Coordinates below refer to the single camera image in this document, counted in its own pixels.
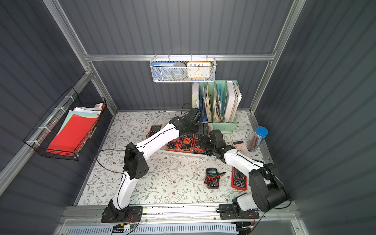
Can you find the small black multimeter right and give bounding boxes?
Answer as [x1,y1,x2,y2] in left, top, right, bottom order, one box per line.
[204,168,226,190]

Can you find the black wire wall basket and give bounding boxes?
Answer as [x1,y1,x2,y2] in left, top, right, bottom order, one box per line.
[24,87,107,161]

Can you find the green file organizer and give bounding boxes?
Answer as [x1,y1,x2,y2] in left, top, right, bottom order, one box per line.
[192,80,242,132]

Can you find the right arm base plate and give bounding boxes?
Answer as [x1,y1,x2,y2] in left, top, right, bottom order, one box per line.
[216,204,259,220]

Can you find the red ANENG multimeter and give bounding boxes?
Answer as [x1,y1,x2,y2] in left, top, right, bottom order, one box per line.
[193,135,205,154]

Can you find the red multimeter behind basket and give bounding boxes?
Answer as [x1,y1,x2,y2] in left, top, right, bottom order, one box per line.
[146,125,162,139]

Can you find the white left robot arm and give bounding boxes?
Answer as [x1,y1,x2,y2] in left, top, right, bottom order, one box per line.
[106,108,203,221]

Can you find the orange alarm clock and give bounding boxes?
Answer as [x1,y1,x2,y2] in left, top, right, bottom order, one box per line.
[187,61,211,80]

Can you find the red multimeter far right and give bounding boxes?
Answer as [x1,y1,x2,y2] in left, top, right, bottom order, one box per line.
[231,167,248,191]

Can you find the pink calculator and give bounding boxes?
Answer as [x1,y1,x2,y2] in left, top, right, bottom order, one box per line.
[232,140,251,158]

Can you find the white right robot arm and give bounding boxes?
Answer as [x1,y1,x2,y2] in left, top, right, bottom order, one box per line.
[200,130,291,212]

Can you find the white plastic basket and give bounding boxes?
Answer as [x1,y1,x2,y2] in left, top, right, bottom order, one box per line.
[160,124,209,157]

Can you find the red paper folder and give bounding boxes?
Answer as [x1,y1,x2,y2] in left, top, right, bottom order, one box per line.
[47,111,99,157]

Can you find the white wire hanging basket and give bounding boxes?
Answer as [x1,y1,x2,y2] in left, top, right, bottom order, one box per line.
[149,57,217,83]

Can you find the blue lid pencil tube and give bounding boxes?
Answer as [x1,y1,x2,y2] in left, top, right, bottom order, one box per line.
[247,126,269,152]

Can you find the blue box in basket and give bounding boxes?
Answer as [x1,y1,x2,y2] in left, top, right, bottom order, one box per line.
[150,62,175,82]

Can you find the grey tape roll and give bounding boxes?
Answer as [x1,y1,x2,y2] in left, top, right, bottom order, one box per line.
[170,62,187,80]

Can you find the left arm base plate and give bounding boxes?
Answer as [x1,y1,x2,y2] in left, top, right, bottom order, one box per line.
[101,206,143,223]

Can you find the orange multimeter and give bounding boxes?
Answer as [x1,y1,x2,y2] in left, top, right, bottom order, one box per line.
[179,138,193,153]
[166,139,179,152]

